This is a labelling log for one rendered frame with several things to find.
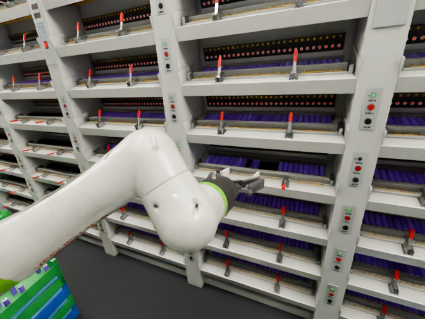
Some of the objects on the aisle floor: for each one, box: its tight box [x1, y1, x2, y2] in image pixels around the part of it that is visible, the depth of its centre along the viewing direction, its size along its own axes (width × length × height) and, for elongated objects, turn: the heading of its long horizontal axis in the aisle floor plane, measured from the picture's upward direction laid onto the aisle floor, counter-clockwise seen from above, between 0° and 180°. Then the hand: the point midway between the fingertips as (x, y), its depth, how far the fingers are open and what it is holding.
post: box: [150, 0, 207, 288], centre depth 106 cm, size 20×9×182 cm, turn 165°
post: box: [312, 0, 416, 319], centre depth 79 cm, size 20×9×182 cm, turn 165°
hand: (241, 175), depth 69 cm, fingers open, 9 cm apart
